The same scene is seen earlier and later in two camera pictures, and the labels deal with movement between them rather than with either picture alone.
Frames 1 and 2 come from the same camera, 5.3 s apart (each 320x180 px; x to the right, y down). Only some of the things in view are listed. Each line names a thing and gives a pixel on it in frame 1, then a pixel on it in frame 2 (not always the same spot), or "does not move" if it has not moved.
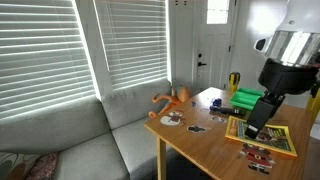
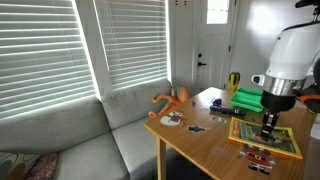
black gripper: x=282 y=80 to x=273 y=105
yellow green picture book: x=273 y=137 does not move
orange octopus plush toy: x=182 y=95 does not move
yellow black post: x=233 y=81 does not move
